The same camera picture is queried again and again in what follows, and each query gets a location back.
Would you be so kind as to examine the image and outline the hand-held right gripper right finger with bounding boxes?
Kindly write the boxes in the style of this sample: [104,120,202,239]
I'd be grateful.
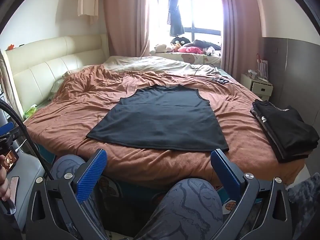
[210,149,293,240]

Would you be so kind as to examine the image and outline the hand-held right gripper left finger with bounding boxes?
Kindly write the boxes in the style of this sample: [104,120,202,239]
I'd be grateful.
[25,149,110,240]

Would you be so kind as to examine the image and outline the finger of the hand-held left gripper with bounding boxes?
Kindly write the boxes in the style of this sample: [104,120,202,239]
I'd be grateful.
[0,122,25,140]

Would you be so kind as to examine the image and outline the black sleeveless top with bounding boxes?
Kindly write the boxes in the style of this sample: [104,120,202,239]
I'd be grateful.
[86,84,230,152]

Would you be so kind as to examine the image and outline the stack of folded black clothes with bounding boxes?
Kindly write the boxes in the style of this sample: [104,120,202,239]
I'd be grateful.
[251,100,320,164]

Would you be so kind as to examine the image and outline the person's left hand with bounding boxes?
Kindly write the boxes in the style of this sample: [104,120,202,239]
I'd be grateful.
[0,155,12,202]

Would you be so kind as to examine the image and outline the grey chair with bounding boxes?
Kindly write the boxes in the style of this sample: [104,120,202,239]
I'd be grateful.
[10,145,50,230]

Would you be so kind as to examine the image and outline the cartoon printed bed sheet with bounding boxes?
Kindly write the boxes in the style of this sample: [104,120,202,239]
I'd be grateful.
[37,142,238,215]

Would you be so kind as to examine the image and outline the green packet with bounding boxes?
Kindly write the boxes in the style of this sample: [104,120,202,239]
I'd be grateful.
[24,105,38,118]

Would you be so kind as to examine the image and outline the pink cased phone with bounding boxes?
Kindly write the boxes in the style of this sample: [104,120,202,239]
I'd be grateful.
[7,176,20,202]

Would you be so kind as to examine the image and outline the person's legs in grey trousers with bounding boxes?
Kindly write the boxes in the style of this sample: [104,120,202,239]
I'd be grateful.
[135,178,223,240]

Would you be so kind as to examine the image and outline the brown blanket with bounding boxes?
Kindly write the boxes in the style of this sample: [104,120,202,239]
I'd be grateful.
[24,64,307,185]

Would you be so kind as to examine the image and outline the cream padded headboard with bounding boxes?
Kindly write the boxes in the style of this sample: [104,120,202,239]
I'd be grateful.
[5,34,110,120]

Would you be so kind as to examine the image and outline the grey fluffy rug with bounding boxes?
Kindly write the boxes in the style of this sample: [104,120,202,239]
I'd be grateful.
[286,172,320,230]

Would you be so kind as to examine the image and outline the cream nightstand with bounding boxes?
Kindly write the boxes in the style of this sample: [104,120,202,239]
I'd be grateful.
[240,73,273,102]

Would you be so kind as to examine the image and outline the striped gift bag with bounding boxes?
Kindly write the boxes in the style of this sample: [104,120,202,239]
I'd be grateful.
[255,54,268,80]

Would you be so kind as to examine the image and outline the cream bed sheet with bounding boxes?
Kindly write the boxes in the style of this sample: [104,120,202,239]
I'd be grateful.
[102,55,227,77]

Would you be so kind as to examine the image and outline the bear printed window cushion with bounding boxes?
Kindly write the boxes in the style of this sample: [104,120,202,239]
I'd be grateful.
[150,51,222,68]

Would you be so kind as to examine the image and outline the pink plush toy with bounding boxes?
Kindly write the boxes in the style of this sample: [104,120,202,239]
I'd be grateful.
[179,45,204,54]

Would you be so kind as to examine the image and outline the black plush toy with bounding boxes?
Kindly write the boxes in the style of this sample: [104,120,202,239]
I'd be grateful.
[171,36,190,47]

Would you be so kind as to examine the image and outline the pink curtain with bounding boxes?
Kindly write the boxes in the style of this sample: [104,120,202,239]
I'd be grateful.
[219,0,263,80]
[104,0,150,58]

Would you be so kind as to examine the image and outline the window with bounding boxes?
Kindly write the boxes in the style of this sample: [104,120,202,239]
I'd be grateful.
[147,0,223,39]

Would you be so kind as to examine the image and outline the dark hanging garment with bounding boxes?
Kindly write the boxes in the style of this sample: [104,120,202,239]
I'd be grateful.
[167,0,185,37]

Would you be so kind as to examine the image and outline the black cable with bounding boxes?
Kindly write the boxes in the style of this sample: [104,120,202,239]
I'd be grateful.
[195,63,218,77]

